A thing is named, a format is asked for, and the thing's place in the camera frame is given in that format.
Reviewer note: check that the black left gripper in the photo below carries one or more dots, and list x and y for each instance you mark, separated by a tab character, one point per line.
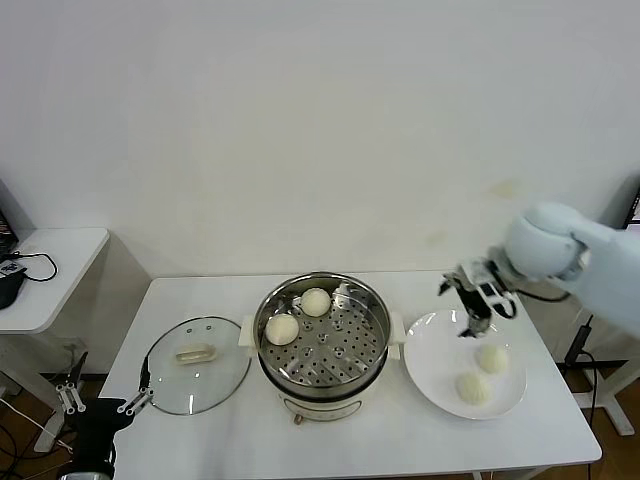
97	425

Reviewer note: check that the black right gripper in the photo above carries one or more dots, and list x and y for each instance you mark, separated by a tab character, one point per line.
492	297

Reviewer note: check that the white steamed baozi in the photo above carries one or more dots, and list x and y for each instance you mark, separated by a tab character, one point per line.
472	387
315	301
492	359
282	329

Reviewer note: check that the round glass pot lid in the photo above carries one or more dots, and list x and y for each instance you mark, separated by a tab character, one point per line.
200	385

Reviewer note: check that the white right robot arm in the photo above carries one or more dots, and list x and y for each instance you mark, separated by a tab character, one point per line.
615	270

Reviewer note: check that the perforated stainless steamer basket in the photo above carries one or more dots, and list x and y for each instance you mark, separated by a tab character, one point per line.
330	360

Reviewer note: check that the round white plate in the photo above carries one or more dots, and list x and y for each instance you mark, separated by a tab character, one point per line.
440	380

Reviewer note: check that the black computer mouse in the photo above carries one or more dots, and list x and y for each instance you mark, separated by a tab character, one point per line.
10	290

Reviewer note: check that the white QR code tag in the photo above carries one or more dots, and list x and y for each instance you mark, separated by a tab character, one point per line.
9	267

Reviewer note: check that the white side table with label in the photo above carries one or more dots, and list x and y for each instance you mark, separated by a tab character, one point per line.
612	400

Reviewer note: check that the black laptop with pink screen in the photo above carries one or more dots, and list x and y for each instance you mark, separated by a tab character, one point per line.
4	230

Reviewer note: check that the black laptop with dark screen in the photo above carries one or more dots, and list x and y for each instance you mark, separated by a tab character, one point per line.
635	210

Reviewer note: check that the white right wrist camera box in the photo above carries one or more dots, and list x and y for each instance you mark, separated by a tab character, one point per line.
475	271

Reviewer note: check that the white wall socket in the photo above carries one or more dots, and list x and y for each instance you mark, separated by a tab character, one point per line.
74	345

